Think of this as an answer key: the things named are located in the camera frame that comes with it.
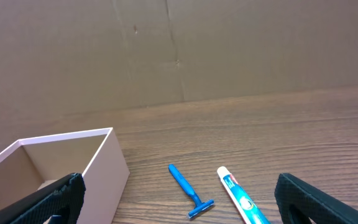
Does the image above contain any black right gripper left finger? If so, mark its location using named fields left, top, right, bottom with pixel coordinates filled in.
left=0, top=173, right=86, bottom=224

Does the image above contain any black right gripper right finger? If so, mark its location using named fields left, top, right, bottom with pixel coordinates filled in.
left=274, top=173, right=358, bottom=224

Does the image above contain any teal toothpaste tube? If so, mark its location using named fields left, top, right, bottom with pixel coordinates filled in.
left=217, top=166, right=270, bottom=224

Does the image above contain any pink cardboard box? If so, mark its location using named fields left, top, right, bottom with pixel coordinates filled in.
left=0, top=128, right=130, bottom=223

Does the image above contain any blue disposable razor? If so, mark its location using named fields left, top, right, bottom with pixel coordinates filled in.
left=168, top=164, right=214, bottom=220

